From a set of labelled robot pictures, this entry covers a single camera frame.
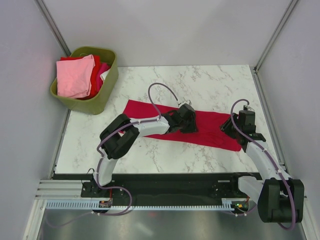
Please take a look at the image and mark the crimson red t shirt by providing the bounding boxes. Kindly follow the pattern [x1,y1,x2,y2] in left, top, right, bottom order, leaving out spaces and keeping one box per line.
[123,99,242,152]

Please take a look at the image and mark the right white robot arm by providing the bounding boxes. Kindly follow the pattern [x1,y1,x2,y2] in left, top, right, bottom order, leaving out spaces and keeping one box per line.
[220,106,305,224]

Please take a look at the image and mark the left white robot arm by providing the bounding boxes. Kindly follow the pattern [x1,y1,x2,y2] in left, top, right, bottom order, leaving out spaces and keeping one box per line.
[92,103,198,197]

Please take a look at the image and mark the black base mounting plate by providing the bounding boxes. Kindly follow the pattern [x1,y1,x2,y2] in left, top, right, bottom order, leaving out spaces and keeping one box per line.
[80,172,263,207]

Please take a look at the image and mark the white cloth in basket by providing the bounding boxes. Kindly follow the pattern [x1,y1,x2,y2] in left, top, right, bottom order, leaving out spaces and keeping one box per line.
[100,69,110,82]

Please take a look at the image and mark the red folded shirt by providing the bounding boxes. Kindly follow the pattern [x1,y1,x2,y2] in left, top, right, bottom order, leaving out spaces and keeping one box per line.
[59,54,103,100]

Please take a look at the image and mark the magenta shirt in basket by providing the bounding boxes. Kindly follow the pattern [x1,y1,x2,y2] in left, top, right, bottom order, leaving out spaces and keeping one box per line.
[99,62,111,77]

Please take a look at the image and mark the light pink folded shirt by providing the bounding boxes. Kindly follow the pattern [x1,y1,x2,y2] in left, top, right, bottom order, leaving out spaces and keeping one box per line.
[55,54,96,99]

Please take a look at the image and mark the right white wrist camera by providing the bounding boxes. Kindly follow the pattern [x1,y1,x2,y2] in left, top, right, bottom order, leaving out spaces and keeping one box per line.
[243,105,255,112]

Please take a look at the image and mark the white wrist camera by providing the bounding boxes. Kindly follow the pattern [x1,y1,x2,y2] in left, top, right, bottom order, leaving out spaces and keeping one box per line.
[178,99,192,108]
[243,105,255,112]

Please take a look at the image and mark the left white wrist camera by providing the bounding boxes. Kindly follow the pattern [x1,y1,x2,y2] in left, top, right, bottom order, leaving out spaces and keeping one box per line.
[178,99,192,108]

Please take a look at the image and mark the white slotted cable duct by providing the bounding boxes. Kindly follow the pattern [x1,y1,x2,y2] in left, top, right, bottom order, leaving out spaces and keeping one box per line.
[45,198,250,211]

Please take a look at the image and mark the right aluminium frame post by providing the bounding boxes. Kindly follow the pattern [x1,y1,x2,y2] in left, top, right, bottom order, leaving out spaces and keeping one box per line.
[252,0,300,74]

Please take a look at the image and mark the aluminium frame post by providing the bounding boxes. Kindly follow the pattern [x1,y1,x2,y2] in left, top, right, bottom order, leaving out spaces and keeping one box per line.
[34,0,71,56]
[252,0,300,74]

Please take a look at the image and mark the aluminium extrusion rail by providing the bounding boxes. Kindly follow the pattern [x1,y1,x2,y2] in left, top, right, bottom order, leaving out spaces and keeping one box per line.
[35,180,83,200]

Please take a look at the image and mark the left aluminium frame post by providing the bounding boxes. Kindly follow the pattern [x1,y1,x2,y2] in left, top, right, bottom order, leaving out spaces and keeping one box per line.
[34,0,71,56]

